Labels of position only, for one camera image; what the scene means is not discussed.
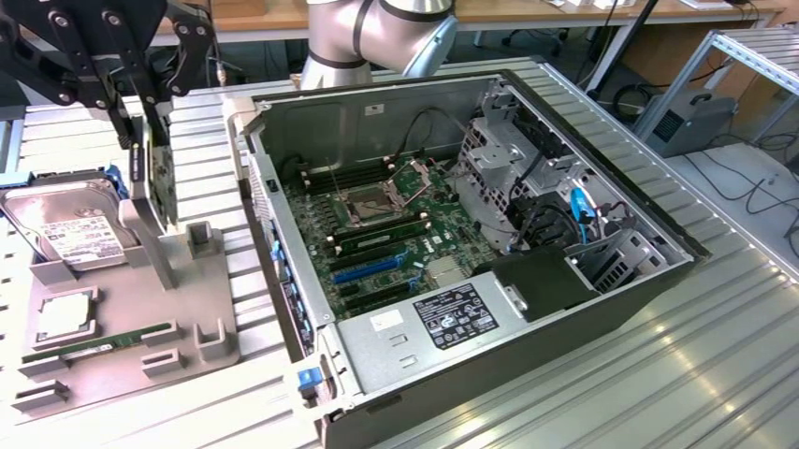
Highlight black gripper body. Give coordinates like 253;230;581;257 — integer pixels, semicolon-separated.
34;0;170;58

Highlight graphics card with metal bracket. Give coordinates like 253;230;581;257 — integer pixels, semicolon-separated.
118;109;182;235

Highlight blue disk caddy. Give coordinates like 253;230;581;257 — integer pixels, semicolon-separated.
0;163;130;197

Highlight silver hard disk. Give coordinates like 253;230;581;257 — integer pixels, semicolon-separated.
0;180;143;273

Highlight thin metal locking lever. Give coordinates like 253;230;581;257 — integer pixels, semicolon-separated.
325;156;345;200

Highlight CPU socket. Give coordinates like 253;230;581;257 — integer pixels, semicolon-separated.
341;184;407;225

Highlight metal socket cover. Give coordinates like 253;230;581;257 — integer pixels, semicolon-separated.
385;158;438;198

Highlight long black expansion slot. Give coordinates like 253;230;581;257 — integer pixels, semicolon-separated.
329;246;405;273
342;282;419;313

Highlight silver perforated disk bay cage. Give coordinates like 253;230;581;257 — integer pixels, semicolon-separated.
453;116;595;249

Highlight grey plastic parts rack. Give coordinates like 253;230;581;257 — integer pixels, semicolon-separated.
10;196;243;425

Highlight blue expansion slot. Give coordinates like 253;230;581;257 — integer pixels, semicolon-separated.
333;258;411;285

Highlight silver CPU chip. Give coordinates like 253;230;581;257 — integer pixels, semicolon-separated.
37;294;95;340

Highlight green motherboard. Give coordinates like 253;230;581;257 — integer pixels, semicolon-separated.
283;156;501;319

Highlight small silver chipset heatsink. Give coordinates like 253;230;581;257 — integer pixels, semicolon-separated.
427;259;467;286

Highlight black slanted pole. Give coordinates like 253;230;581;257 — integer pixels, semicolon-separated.
583;0;662;97

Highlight silver power supply unit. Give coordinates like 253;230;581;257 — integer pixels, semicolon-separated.
323;270;533;398

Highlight black plastic air shroud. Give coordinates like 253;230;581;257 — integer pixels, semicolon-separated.
474;245;605;324

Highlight open black PC case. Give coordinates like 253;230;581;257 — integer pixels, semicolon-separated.
222;67;713;449

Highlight grey hanging cable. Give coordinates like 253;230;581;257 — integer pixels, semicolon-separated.
207;0;230;86

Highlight black looped wire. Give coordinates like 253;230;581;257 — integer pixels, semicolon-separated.
397;106;470;163

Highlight blue flat wire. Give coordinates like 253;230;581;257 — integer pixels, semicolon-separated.
569;186;595;244

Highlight grey box device with handle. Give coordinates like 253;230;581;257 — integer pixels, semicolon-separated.
635;91;738;158

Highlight aluminium profile frame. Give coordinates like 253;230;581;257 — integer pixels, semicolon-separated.
649;25;799;155

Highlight black floor cable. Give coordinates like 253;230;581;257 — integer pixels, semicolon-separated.
684;149;799;216

